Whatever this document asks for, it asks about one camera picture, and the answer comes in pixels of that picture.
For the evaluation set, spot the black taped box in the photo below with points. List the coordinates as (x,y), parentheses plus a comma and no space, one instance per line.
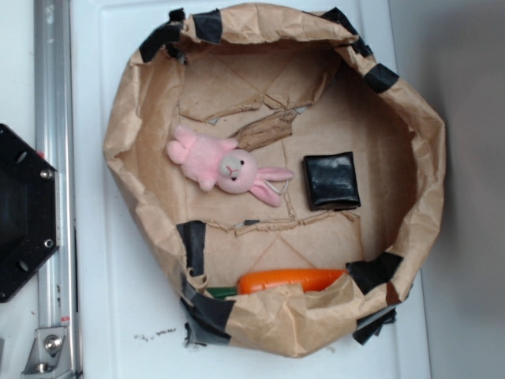
(331,182)

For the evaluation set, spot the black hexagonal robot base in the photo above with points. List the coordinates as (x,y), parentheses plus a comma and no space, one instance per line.
(28,212)

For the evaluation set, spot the brown paper bag bin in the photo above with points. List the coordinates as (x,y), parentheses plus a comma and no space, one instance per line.
(287,84)

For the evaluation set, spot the pink plush bunny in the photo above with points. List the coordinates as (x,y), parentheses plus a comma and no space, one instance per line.
(212,161)

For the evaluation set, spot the orange toy carrot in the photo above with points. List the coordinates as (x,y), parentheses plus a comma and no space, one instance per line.
(310,279)

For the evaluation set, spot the white tray board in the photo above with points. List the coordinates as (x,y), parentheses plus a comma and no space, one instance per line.
(132,324)

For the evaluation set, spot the aluminium extrusion rail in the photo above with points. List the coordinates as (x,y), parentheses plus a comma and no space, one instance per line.
(57,279)

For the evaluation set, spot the metal corner bracket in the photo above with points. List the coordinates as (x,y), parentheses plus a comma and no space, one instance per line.
(49,356)

